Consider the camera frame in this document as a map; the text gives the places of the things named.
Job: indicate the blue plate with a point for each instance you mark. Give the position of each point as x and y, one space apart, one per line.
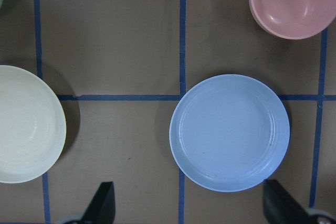
229 133

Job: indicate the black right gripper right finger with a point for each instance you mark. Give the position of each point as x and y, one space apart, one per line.
279 206

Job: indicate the cream white plate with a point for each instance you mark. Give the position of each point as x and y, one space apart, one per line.
33 126

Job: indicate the pink bowl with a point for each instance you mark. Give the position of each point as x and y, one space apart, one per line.
293 19

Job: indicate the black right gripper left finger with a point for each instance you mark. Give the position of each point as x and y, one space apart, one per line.
102 207

